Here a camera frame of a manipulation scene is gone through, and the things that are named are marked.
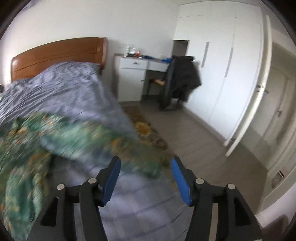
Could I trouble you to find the blue plaid bed sheet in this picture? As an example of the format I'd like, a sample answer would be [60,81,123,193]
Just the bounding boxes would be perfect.
[1,62,192,240]

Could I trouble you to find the patterned floor rug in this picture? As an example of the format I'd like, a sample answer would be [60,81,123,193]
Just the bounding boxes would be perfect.
[122,105,175,169]

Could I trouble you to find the white wardrobe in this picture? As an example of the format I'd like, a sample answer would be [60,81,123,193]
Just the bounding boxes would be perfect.
[174,1,263,140]

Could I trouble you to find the white desk with drawers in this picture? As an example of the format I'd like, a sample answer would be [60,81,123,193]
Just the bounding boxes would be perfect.
[112,54,168,102]

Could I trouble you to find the items on desk top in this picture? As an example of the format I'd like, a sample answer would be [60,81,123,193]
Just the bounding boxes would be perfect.
[123,45,172,63]

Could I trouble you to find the black chair with jacket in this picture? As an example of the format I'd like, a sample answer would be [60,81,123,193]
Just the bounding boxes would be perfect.
[145,56,202,110]

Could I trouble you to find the wooden headboard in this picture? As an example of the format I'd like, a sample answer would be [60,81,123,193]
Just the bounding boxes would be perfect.
[11,37,108,82]

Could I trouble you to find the white open door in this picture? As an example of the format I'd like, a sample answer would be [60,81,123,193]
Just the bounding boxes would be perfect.
[225,15,273,157]

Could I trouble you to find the green floral garment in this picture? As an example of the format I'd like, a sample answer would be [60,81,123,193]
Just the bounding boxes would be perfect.
[1,113,170,240]

